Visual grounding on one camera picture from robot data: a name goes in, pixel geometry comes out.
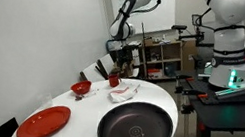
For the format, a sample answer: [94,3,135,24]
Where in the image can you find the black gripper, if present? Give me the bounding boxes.
[111,41,141,80]

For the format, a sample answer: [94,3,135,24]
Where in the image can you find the red cup with handle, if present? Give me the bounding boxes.
[106,72,123,89]

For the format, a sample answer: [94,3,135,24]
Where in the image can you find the wooden chair with white canvas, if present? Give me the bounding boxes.
[78,49,142,91]

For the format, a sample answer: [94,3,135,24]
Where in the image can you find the white red-striped cloth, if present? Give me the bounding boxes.
[107,79,142,108]

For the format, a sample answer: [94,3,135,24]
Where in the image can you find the red box in shelf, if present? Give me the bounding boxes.
[145,67,164,80]

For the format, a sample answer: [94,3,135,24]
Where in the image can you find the red bowl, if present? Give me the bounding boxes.
[70,77,93,97]

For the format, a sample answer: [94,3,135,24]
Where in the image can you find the wooden shelf unit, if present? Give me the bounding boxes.
[137,35,188,87]

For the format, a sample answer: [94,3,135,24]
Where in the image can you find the small dark scraps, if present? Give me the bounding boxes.
[74,94,84,102]

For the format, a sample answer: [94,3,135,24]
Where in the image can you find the black frying pan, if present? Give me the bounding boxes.
[95,95,178,137]

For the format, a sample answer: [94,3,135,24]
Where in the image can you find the whiteboard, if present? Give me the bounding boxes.
[101,0,180,48]

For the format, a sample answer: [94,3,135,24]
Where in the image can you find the red plate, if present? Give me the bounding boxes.
[15,98,73,137]

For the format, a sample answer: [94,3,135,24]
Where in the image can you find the orange-handled black clamp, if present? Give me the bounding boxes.
[173,73,196,97]
[184,89,210,119]

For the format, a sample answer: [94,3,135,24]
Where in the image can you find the camera on black arm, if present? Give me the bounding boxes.
[168,10,209,46]

